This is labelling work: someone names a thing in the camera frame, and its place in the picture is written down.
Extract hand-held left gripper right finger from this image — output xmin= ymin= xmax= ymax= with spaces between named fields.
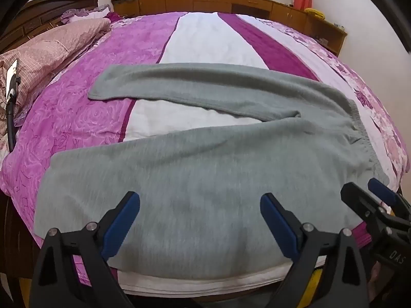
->
xmin=260 ymin=192 xmax=370 ymax=308

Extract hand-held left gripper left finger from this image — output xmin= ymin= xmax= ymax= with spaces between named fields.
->
xmin=29 ymin=191 xmax=141 ymax=308

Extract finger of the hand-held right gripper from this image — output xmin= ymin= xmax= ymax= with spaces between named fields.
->
xmin=340 ymin=182 xmax=395 ymax=241
xmin=368 ymin=178 xmax=411 ymax=222

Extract grey fleece pants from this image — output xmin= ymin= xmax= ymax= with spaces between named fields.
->
xmin=33 ymin=63 xmax=390 ymax=280

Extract person's right hand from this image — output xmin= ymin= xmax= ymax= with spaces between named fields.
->
xmin=368 ymin=261 xmax=387 ymax=302

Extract yellow object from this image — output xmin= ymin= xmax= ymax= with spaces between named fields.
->
xmin=302 ymin=268 xmax=323 ymax=308

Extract purple floral bed cover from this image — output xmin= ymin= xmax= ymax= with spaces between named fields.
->
xmin=0 ymin=11 xmax=411 ymax=296

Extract smartphone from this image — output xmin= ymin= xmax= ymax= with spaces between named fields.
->
xmin=6 ymin=58 xmax=19 ymax=98

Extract pink folded quilt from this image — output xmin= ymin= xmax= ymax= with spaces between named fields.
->
xmin=0 ymin=17 xmax=111 ymax=129

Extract yellow cloth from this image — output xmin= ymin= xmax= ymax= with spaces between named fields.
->
xmin=304 ymin=7 xmax=325 ymax=20

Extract purple ruffled pillow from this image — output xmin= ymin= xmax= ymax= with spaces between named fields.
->
xmin=61 ymin=5 xmax=119 ymax=23

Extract dark wooden headboard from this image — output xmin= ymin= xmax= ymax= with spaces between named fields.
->
xmin=0 ymin=0 xmax=100 ymax=55

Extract wooden window cabinet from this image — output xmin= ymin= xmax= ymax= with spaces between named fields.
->
xmin=112 ymin=0 xmax=348 ymax=56

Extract dark wooden bed frame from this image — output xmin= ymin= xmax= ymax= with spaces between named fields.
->
xmin=0 ymin=192 xmax=42 ymax=296

